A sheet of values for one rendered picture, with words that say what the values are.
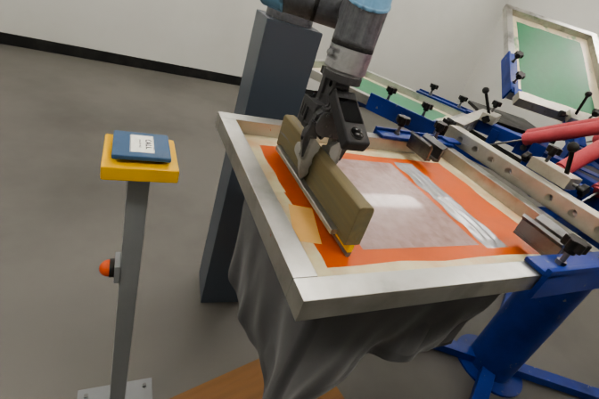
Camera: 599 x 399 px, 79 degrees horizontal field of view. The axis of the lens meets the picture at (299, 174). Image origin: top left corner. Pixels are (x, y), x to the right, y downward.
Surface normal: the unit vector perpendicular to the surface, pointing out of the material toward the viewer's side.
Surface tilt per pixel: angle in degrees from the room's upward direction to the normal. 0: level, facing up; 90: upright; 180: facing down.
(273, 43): 90
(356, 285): 0
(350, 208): 92
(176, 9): 90
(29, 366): 0
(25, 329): 0
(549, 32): 32
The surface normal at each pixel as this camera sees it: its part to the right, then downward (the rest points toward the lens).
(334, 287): 0.29, -0.84
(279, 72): 0.26, 0.52
